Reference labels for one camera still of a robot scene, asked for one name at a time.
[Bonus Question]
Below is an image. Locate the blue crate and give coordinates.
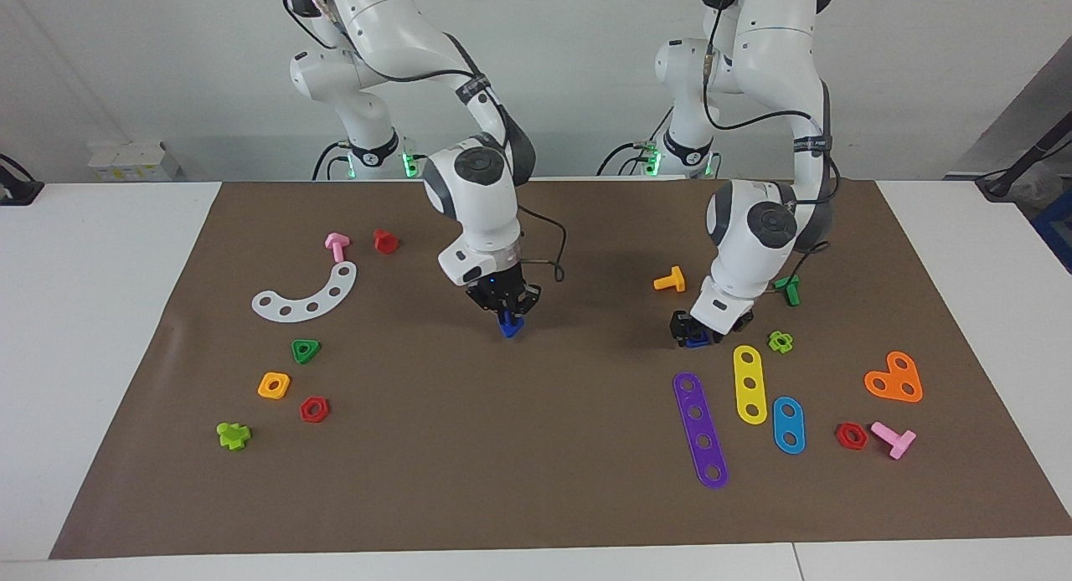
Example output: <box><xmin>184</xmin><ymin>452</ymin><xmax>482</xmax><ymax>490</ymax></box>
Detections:
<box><xmin>1032</xmin><ymin>192</ymin><xmax>1072</xmax><ymax>274</ymax></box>

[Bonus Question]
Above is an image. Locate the yellow three-hole plastic strip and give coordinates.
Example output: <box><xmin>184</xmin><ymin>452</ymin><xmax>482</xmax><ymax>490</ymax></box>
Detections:
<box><xmin>733</xmin><ymin>344</ymin><xmax>769</xmax><ymax>426</ymax></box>

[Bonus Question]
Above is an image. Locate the black stand pole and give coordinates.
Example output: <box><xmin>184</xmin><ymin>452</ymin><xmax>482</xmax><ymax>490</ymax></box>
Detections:
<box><xmin>976</xmin><ymin>129</ymin><xmax>1072</xmax><ymax>201</ymax></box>

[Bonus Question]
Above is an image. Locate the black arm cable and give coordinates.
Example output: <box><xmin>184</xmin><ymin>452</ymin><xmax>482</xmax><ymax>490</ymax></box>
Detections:
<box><xmin>702</xmin><ymin>0</ymin><xmax>838</xmax><ymax>301</ymax></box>
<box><xmin>283</xmin><ymin>0</ymin><xmax>568</xmax><ymax>285</ymax></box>

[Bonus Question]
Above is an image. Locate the black table clamp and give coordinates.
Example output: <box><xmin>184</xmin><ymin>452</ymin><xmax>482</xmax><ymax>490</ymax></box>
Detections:
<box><xmin>0</xmin><ymin>152</ymin><xmax>44</xmax><ymax>207</ymax></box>

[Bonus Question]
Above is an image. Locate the brown table mat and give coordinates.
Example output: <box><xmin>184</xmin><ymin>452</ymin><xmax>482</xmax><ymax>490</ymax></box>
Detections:
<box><xmin>49</xmin><ymin>179</ymin><xmax>1072</xmax><ymax>561</ymax></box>

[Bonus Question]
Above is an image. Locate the small white box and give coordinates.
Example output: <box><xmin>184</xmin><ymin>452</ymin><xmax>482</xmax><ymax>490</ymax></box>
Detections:
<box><xmin>88</xmin><ymin>141</ymin><xmax>183</xmax><ymax>183</ymax></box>

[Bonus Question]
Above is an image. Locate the purple four-hole plastic strip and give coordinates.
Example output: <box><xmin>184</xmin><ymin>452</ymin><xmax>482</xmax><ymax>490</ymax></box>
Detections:
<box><xmin>673</xmin><ymin>372</ymin><xmax>729</xmax><ymax>490</ymax></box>

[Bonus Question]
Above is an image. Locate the orange heart-shaped plastic plate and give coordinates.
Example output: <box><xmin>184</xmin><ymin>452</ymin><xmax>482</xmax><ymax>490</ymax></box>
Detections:
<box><xmin>863</xmin><ymin>351</ymin><xmax>924</xmax><ymax>404</ymax></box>

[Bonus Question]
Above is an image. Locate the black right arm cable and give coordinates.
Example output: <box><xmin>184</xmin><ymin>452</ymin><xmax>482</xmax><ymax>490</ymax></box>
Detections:
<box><xmin>283</xmin><ymin>0</ymin><xmax>568</xmax><ymax>285</ymax></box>

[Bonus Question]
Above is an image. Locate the black base power cable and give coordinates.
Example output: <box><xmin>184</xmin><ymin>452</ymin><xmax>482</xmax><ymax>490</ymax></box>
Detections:
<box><xmin>312</xmin><ymin>140</ymin><xmax>348</xmax><ymax>182</ymax></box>
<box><xmin>596</xmin><ymin>141</ymin><xmax>650</xmax><ymax>177</ymax></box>

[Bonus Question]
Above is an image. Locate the white curved five-hole plate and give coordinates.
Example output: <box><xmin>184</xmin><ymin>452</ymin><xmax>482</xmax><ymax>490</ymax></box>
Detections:
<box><xmin>251</xmin><ymin>261</ymin><xmax>358</xmax><ymax>323</ymax></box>

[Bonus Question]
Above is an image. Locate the blue two-hole plastic strip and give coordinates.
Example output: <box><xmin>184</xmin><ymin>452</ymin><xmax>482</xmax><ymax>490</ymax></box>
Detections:
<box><xmin>771</xmin><ymin>396</ymin><xmax>807</xmax><ymax>455</ymax></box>

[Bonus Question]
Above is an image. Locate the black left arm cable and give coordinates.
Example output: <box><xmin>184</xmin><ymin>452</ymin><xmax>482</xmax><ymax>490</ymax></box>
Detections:
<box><xmin>702</xmin><ymin>0</ymin><xmax>838</xmax><ymax>301</ymax></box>

